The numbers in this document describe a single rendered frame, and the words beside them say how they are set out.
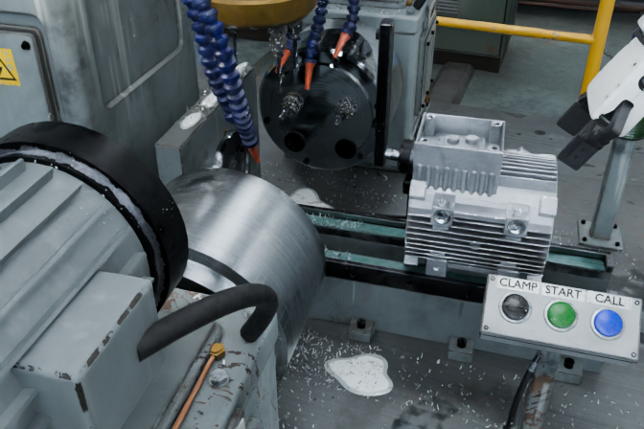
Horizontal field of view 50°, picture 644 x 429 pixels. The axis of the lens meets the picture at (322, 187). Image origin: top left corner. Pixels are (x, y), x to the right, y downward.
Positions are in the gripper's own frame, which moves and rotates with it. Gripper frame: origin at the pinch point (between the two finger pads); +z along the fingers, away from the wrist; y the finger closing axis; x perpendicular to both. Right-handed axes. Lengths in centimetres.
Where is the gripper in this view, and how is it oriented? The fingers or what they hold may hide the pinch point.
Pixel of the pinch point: (570, 141)
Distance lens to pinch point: 94.4
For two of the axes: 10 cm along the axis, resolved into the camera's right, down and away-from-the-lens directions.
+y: 2.7, -5.2, 8.1
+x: -8.3, -5.5, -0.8
